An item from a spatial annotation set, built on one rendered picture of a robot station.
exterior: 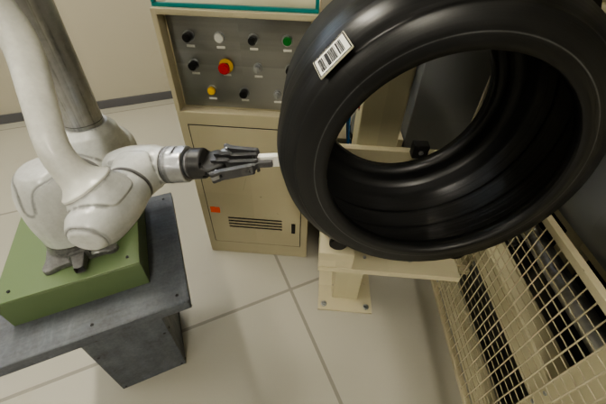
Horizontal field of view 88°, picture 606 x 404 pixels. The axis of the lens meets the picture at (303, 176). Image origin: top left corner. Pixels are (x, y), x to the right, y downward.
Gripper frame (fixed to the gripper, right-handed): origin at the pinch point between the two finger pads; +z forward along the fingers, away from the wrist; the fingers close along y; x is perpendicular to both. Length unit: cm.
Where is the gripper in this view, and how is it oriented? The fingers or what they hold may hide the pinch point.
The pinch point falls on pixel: (273, 160)
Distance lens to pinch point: 73.0
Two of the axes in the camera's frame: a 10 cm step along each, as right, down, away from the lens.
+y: 0.8, -6.4, 7.7
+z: 9.9, -0.4, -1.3
